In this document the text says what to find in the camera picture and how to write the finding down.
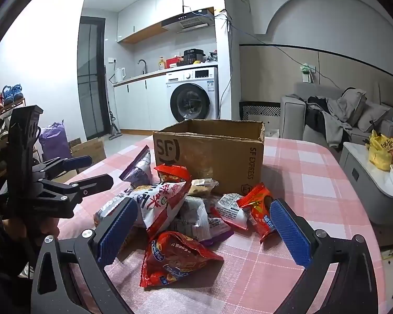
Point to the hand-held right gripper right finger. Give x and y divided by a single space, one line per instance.
290 235

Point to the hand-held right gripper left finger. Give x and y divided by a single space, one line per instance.
118 232

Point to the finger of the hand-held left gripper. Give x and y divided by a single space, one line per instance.
80 162
91 184

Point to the white noodle snack packet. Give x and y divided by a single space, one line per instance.
113 202

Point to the purple silver snack packet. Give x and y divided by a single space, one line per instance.
139 166

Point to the large white red snack packet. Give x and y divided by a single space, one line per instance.
160 202

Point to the brown cardboard box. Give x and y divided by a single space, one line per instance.
209 157

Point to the person's left forearm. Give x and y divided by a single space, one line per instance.
3 258

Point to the person's left hand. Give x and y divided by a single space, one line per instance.
46 227

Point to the small cardboard box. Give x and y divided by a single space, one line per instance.
90 152

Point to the purple plastic bag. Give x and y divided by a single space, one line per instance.
54 140

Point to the small red snack packet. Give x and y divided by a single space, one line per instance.
258 214

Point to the stick vacuum cleaner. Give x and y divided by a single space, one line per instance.
114 130

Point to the blue sandals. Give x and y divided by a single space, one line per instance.
12 94

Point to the pink checked tablecloth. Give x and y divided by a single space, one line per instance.
298 176

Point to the small white snack packet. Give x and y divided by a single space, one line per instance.
231 210

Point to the dark purple snack packet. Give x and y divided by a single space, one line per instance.
217 231

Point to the grey silver snack packet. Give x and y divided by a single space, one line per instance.
191 219

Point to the white lower cabinets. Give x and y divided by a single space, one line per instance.
134 104

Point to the white cabinets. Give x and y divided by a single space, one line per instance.
134 104
144 9

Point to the black glass door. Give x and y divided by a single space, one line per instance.
90 78

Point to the white coffee table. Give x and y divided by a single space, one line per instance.
357 170

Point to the small beige snack packet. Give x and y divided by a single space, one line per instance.
201 186

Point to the white electric kettle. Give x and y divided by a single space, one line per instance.
119 75

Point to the black kitchen faucet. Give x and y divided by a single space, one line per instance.
143 65

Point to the grey sofa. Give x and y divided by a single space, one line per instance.
293 117

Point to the black jacket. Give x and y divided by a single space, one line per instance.
316 114

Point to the yellow plastic bag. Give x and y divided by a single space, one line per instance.
381 152

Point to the yellow soap bottle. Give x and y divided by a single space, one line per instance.
161 64

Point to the grey garment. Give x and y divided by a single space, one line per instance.
339 117

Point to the red box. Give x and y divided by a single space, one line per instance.
174 62

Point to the white washing machine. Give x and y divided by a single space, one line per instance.
196 81

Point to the grey pillow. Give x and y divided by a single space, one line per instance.
373 116

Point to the black pressure cooker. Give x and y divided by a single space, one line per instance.
194 57

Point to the white upper cabinets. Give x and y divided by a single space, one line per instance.
144 9

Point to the plastic bag on counter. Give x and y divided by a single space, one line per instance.
213 56

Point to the silver range hood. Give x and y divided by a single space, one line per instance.
190 22

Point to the wall socket with charger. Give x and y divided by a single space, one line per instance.
307 73

